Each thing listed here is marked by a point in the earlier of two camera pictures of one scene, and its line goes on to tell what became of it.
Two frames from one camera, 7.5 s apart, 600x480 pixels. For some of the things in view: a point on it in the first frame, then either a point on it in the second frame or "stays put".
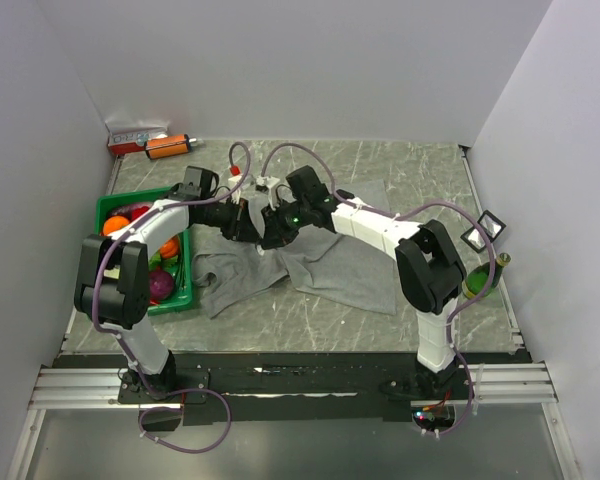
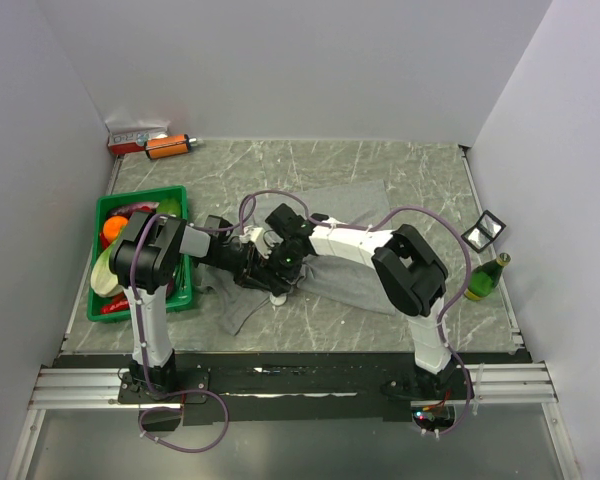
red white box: x=132 y=140 stays put
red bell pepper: x=138 y=212 stays put
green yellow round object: x=477 y=276 stays put
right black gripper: x=276 y=235 -> x=290 y=276
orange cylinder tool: x=168 y=146 stays put
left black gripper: x=242 y=227 -> x=246 y=277
